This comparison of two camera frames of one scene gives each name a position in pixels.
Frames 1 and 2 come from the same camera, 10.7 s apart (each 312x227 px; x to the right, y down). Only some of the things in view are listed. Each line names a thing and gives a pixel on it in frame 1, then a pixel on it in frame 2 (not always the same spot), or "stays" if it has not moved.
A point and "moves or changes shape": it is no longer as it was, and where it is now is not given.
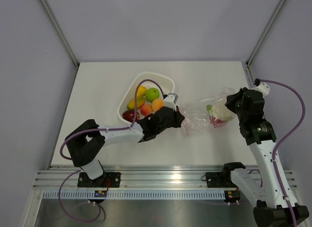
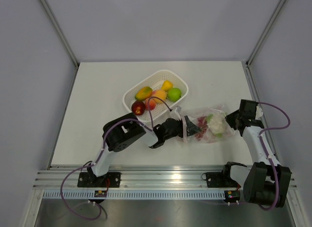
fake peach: x=146 y=109 → x=152 y=104
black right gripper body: x=234 y=104 → x=232 y=118
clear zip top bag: x=208 y=113 → x=215 y=127
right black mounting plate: x=220 y=179 stays
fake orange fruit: x=156 y=104 → x=160 y=93
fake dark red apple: x=128 y=115 moves or changes shape
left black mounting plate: x=106 y=180 stays
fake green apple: x=152 y=93 → x=174 y=94
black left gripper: x=178 y=118 → x=191 y=128
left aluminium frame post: x=52 y=16 stays
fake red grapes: x=216 y=122 → x=202 y=124
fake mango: x=140 y=101 → x=144 y=93
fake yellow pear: x=142 y=91 → x=166 y=85
